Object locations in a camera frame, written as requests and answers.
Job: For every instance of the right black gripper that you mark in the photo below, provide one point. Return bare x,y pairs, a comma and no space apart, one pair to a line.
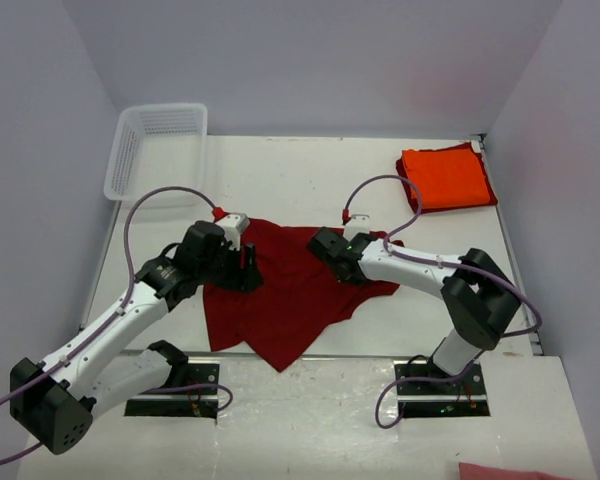
357,281

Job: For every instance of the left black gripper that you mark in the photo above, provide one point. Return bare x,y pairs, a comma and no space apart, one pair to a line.
240,279

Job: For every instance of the dark red t shirt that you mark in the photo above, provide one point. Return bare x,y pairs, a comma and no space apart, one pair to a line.
299,299
485,197

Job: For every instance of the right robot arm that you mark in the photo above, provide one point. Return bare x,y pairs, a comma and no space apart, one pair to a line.
478,296

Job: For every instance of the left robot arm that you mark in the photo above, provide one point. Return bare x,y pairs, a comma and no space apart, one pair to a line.
58,398

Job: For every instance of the folded dark red t shirt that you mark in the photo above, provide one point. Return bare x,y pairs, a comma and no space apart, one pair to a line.
485,197

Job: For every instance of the folded orange t shirt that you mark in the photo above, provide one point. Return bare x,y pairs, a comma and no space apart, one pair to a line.
442,175

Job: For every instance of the white plastic basket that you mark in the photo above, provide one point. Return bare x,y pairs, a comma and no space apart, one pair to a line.
157,145

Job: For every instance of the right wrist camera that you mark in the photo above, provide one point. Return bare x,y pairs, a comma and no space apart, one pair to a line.
354,224

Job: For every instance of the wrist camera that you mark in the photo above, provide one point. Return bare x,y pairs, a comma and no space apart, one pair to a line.
232,224
354,224

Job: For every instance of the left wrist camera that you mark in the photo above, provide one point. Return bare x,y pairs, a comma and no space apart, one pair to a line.
232,224

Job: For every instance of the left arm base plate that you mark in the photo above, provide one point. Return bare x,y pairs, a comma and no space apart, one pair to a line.
196,396

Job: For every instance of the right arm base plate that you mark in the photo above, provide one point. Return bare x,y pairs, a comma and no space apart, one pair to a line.
463,399

